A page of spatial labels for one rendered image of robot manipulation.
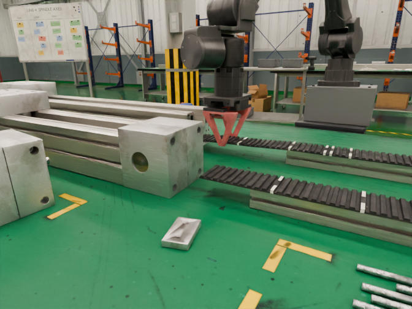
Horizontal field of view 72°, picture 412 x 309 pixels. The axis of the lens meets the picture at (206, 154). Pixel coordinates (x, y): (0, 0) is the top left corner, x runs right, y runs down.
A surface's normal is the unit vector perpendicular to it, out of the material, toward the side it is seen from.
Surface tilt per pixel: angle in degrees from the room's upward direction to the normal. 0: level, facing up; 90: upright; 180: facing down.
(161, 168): 90
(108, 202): 0
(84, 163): 90
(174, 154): 90
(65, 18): 90
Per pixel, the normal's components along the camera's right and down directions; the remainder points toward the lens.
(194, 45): -0.73, 0.22
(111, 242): -0.01, -0.95
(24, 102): 0.87, 0.14
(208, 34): 0.68, 0.21
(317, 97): -0.51, 0.28
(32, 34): -0.19, 0.32
